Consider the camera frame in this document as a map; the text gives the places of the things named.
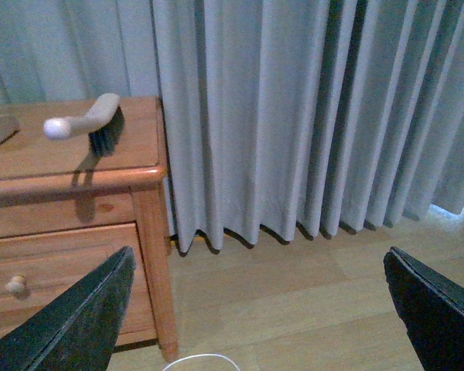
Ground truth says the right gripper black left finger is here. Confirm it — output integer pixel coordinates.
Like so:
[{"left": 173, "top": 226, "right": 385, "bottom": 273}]
[{"left": 0, "top": 247, "right": 135, "bottom": 370}]

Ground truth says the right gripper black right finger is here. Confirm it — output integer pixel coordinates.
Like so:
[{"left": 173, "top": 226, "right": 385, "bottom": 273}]
[{"left": 384, "top": 247, "right": 464, "bottom": 370}]

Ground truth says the wooden drawer knob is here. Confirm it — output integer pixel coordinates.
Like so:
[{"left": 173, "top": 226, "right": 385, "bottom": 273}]
[{"left": 5, "top": 275, "right": 28, "bottom": 295}]

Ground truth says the wooden nightstand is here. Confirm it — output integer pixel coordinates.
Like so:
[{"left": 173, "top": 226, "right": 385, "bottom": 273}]
[{"left": 0, "top": 97, "right": 178, "bottom": 362}]

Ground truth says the beige hand brush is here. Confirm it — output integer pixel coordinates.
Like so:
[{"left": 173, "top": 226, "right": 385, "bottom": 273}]
[{"left": 43, "top": 93, "right": 125, "bottom": 157}]

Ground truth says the grey curtain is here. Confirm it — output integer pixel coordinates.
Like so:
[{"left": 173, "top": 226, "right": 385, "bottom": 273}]
[{"left": 0, "top": 1, "right": 464, "bottom": 251}]

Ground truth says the white cable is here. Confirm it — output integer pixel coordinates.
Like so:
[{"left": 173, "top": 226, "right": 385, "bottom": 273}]
[{"left": 162, "top": 353, "right": 241, "bottom": 371}]

